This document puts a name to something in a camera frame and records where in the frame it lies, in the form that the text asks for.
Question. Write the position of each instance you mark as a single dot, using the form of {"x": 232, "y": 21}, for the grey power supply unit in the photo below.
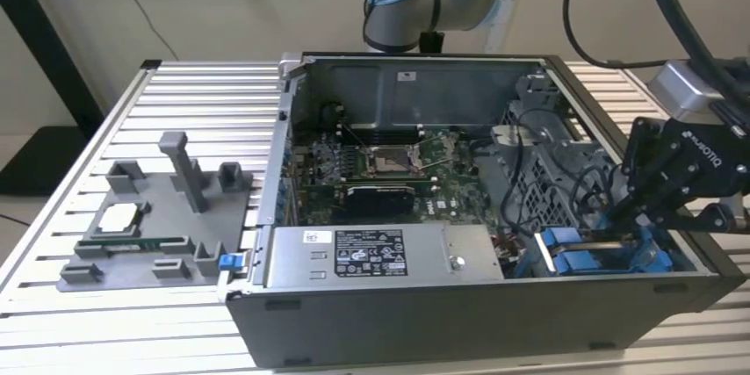
{"x": 293, "y": 261}

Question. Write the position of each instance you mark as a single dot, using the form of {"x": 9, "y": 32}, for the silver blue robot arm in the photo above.
{"x": 445, "y": 2}

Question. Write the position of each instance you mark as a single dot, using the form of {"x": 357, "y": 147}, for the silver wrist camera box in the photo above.
{"x": 683, "y": 85}

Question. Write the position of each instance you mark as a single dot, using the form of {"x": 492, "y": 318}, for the black RAM slot bank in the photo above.
{"x": 381, "y": 131}
{"x": 393, "y": 179}

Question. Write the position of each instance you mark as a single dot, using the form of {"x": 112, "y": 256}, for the black table corner cap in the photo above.
{"x": 152, "y": 63}

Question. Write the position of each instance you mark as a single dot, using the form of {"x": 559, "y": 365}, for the black graphics card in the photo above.
{"x": 378, "y": 204}

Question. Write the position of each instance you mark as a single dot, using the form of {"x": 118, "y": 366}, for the blue disk carrier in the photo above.
{"x": 577, "y": 263}

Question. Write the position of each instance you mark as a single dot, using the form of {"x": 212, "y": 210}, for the green RAM stick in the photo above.
{"x": 148, "y": 243}

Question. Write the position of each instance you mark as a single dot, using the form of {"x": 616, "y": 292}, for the black floor base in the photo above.
{"x": 41, "y": 160}

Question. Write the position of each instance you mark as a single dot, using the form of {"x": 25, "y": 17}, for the black open PC case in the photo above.
{"x": 440, "y": 326}

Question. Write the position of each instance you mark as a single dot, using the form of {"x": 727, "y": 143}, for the blue case latch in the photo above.
{"x": 230, "y": 261}

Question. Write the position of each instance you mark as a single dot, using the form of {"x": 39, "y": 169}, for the green motherboard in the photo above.
{"x": 457, "y": 182}

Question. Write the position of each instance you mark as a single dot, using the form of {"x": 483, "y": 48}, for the black slanted frame post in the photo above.
{"x": 45, "y": 41}

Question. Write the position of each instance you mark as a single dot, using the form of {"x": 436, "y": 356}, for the CPU socket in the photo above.
{"x": 390, "y": 162}

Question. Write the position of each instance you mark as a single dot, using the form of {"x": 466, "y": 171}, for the grey metal disk bay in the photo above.
{"x": 545, "y": 261}

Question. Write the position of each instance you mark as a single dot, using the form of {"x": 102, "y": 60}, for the grey parts rack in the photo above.
{"x": 170, "y": 221}

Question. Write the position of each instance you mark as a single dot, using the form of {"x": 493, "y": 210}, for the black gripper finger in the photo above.
{"x": 704, "y": 217}
{"x": 645, "y": 151}

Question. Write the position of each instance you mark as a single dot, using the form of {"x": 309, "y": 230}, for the perforated metal drive cage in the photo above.
{"x": 540, "y": 186}

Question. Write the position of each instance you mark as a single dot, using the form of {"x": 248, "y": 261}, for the silver CPU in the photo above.
{"x": 121, "y": 218}

